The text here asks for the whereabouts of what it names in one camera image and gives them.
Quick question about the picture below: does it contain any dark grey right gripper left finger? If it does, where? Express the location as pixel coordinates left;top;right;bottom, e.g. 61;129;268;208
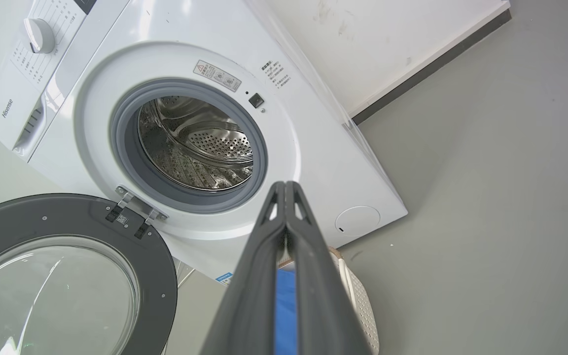
200;181;287;355

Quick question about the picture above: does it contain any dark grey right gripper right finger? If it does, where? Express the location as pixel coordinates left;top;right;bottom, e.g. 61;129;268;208
284;181;371;355

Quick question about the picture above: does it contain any grey round washer door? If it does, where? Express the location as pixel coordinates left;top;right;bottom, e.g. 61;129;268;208
0;193;178;355

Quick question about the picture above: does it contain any white front-load washing machine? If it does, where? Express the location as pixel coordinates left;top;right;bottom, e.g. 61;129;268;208
0;0;409;286

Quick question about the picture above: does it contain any metal door hinge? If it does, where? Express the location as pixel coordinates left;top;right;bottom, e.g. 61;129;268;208
106;185;169;240

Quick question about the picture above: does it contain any white perforated laundry basket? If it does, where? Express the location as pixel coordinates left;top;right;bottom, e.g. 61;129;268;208
328;247;380;355

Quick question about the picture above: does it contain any blue garment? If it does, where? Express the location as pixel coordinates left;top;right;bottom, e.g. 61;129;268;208
274;269;298;355

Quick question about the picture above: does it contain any round white filter cover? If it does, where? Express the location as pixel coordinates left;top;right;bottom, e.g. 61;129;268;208
335;206;381;236

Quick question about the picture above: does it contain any steel perforated drum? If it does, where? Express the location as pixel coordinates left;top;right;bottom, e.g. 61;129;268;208
138;96;254;191

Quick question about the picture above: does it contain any grey warning sticker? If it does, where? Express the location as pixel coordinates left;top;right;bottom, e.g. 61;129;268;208
194;60;242;92

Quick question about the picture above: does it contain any dark grey baseboard strip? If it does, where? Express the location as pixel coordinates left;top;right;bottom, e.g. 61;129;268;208
352;9;512;125

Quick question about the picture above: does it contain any white detergent drawer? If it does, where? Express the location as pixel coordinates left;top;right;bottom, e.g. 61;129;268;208
12;94;52;159

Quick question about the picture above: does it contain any white program dial knob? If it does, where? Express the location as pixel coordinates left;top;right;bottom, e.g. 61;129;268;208
23;18;57;54

